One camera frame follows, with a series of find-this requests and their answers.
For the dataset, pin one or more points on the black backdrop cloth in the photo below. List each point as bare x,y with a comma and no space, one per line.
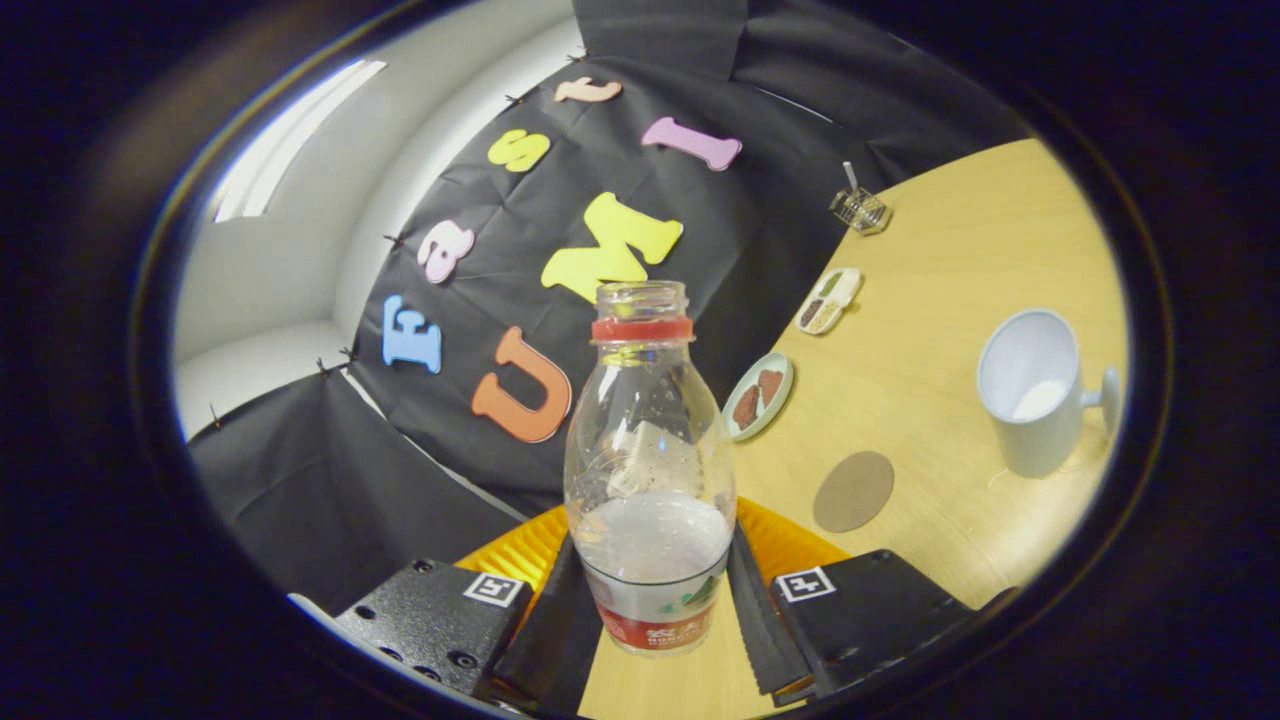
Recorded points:
600,150

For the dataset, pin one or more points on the wooden table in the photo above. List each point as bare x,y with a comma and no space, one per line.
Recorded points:
930,260

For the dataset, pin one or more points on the brown meat piece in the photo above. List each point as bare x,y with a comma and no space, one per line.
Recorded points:
771,387
746,407

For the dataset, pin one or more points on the metal spoon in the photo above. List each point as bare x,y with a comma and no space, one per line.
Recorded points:
850,175

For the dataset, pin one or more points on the pale green plate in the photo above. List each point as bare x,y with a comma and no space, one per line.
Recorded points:
775,418

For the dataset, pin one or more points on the round brown coaster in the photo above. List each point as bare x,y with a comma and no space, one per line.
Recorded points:
853,492

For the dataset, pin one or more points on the clear juice bottle red label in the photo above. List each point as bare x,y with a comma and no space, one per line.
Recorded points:
650,560

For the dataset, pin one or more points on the small clear glass jar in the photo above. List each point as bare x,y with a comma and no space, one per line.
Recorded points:
862,210

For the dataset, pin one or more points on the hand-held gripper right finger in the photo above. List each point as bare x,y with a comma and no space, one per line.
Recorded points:
870,610

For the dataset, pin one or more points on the white divided condiment dish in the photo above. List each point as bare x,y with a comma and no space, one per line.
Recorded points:
828,300

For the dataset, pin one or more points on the large ceiling light panel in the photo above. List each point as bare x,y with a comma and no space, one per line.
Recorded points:
290,140

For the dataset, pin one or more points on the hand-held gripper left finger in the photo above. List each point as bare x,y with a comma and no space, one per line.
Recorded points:
440,620

